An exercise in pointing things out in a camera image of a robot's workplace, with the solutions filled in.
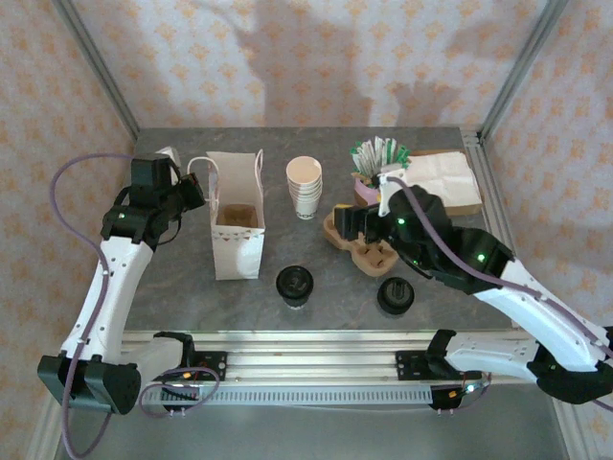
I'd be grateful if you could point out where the slotted grey cable duct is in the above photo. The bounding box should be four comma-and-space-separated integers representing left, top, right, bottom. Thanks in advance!
138, 386, 432, 406

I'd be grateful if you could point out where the stack of pulp cup carriers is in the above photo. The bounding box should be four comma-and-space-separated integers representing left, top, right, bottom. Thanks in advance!
323, 210, 401, 278

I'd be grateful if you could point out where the brown cardboard napkin tray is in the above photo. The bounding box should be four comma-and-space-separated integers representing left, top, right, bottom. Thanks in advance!
411, 149, 485, 217

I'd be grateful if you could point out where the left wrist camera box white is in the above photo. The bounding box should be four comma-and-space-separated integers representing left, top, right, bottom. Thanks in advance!
153, 146, 182, 169

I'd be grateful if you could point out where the paper bag with rope handles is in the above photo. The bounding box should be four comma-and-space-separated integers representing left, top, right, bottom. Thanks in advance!
186, 149, 267, 282

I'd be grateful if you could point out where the stack of paper cups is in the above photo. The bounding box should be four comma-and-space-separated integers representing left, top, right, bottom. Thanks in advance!
285, 155, 323, 220

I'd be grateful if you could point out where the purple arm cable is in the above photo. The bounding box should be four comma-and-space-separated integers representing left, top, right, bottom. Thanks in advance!
388, 175, 613, 414
50, 151, 221, 460

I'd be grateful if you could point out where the aluminium frame post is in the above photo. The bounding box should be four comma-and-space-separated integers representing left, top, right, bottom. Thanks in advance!
52, 0, 143, 140
478, 0, 571, 143

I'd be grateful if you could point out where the stack of black cup lids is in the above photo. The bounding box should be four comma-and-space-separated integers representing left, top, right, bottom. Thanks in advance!
376, 276, 416, 316

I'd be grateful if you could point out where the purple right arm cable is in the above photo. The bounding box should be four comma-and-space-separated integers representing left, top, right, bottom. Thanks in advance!
388, 175, 613, 414

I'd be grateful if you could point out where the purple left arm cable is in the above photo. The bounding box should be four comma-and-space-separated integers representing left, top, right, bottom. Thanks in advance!
50, 151, 221, 460

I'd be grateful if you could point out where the aluminium side rail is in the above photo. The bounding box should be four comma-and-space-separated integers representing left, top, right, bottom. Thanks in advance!
462, 126, 564, 346

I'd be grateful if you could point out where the single pulp cup carrier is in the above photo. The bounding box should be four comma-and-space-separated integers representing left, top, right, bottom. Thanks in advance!
217, 203, 258, 229

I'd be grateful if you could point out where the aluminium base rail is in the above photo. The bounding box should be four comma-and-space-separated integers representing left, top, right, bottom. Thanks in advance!
52, 330, 576, 384

